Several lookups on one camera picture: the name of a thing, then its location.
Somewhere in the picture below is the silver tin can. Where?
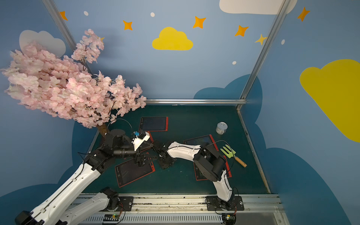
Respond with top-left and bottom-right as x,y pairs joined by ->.
216,122 -> 228,135

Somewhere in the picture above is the left circuit board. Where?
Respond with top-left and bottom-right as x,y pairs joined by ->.
102,214 -> 121,225

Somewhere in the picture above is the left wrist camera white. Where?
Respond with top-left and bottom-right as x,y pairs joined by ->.
132,131 -> 152,152

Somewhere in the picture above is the aluminium rail frame front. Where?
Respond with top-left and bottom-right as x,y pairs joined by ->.
68,194 -> 290,225

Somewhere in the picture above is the green garden fork wooden handle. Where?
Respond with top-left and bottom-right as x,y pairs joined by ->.
220,144 -> 247,168

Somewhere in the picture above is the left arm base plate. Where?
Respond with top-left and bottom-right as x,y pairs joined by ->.
112,196 -> 134,212

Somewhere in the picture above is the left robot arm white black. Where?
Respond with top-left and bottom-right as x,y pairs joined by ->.
15,129 -> 153,225

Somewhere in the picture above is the aluminium back rail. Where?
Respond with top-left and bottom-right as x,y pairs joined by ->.
146,98 -> 247,105

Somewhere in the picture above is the red tablet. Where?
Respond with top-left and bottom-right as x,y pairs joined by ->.
115,157 -> 156,188
183,135 -> 218,151
194,156 -> 232,181
140,131 -> 154,152
139,117 -> 168,132

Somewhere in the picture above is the right circuit board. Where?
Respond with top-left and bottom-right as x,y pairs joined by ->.
221,214 -> 236,225

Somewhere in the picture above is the pink cherry blossom tree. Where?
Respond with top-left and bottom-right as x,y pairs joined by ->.
2,29 -> 146,129

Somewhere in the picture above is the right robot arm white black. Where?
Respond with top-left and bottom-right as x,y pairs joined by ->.
153,141 -> 237,210

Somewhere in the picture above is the circuit board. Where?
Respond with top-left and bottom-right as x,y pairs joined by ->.
102,214 -> 121,225
221,214 -> 236,225

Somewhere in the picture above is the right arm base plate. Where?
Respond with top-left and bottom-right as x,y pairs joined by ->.
205,195 -> 245,211

